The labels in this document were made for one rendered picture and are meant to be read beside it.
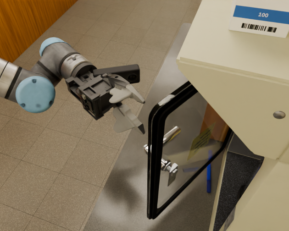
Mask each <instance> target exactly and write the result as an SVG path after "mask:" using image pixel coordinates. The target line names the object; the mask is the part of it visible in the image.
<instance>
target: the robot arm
mask: <svg viewBox="0 0 289 231"><path fill-rule="evenodd" d="M39 53H40V56H41V58H40V59H39V60H38V62H37V63H36V64H35V65H34V66H33V67H32V68H31V69H30V70H27V69H24V68H22V67H20V66H17V65H15V64H13V63H11V62H8V61H6V60H4V59H2V58H0V97H2V98H5V99H8V100H10V101H12V102H15V103H18V104H19V105H20V106H21V107H22V108H23V109H24V110H26V111H28V112H31V113H41V112H44V111H46V110H48V109H49V108H50V107H51V106H52V105H53V103H54V100H55V96H56V91H55V86H56V85H57V84H58V83H59V82H60V81H61V80H62V78H64V79H65V81H66V84H67V88H68V91H69V92H70V93H71V94H72V95H73V96H74V97H75V98H77V99H78V100H79V101H80V102H81V103H82V105H83V108H84V109H85V110H86V111H87V112H88V113H89V114H90V115H91V116H92V117H93V118H94V119H95V120H98V119H100V118H101V117H103V116H104V114H105V113H106V112H108V111H109V110H110V109H111V108H112V107H113V108H114V109H113V111H112V113H113V115H114V117H115V118H116V122H115V124H114V126H113V129H114V131H115V132H117V133H121V132H123V131H126V130H129V129H131V128H134V129H135V130H137V131H138V132H140V133H141V134H143V135H144V134H145V129H144V125H143V123H141V122H140V121H139V120H138V118H137V117H136V116H135V115H134V114H133V113H132V112H131V110H130V108H129V107H128V106H127V105H126V104H122V103H121V102H122V101H123V100H124V99H127V98H133V99H135V100H136V101H137V102H140V103H143V104H144V103H145V99H144V97H143V96H142V94H141V93H140V92H139V91H138V90H137V89H136V88H135V87H133V86H132V85H131V84H133V83H139V82H140V68H139V66H138V64H133V65H126V66H116V67H109V68H102V69H97V68H96V67H95V66H94V65H93V64H92V63H91V62H90V61H89V60H87V59H86V58H85V57H83V56H82V55H81V54H80V53H78V52H77V51H76V50H75V49H74V48H72V47H71V45H70V44H68V43H66V42H64V41H63V40H61V39H59V38H55V37H52V38H48V39H46V40H45V41H44V42H43V43H42V44H41V47H40V49H39ZM89 111H91V112H92V113H93V114H94V115H95V116H94V115H92V114H91V113H90V112H89Z"/></svg>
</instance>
